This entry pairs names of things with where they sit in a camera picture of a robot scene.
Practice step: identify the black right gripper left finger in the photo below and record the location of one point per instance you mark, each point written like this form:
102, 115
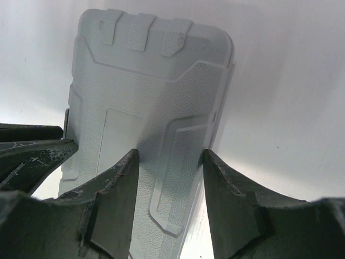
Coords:
94, 220

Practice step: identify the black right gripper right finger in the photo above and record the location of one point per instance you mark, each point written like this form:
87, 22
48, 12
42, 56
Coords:
248, 220

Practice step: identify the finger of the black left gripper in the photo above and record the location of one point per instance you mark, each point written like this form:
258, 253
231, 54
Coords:
26, 164
19, 132

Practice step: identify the grey plastic tool case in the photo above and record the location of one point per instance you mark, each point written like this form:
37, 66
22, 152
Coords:
157, 85

